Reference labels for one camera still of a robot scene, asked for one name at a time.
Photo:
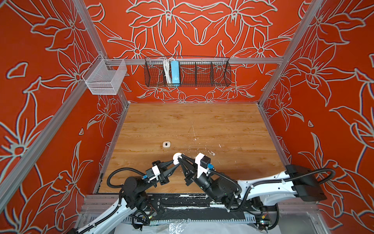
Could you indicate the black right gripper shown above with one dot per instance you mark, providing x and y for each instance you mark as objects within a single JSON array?
[{"x": 190, "y": 176}]

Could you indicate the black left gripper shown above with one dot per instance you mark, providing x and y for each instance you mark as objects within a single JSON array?
[{"x": 164, "y": 174}]

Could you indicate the white round disc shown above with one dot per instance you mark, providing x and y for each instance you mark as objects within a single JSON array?
[{"x": 176, "y": 158}]

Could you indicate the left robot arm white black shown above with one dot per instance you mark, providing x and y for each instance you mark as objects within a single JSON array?
[{"x": 132, "y": 199}]

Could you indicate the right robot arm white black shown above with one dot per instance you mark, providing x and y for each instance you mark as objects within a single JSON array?
[{"x": 294, "y": 182}]

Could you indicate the blue flat box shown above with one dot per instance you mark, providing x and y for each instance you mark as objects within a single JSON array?
[{"x": 175, "y": 73}]

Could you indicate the small green circuit board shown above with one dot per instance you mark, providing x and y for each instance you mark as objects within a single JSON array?
[{"x": 263, "y": 224}]

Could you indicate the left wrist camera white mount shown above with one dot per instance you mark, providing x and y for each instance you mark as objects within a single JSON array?
[{"x": 152, "y": 173}]

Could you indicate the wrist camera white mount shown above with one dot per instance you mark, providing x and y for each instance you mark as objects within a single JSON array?
[
  {"x": 152, "y": 173},
  {"x": 203, "y": 165}
]

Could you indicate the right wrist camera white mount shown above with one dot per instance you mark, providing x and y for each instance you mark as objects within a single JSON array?
[{"x": 203, "y": 165}]

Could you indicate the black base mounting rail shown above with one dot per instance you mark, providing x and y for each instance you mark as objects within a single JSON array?
[{"x": 200, "y": 208}]

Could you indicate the black wire wall basket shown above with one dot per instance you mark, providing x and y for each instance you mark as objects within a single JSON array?
[{"x": 194, "y": 71}]

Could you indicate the clear plastic wall bin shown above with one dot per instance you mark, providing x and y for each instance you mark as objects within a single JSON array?
[{"x": 105, "y": 76}]

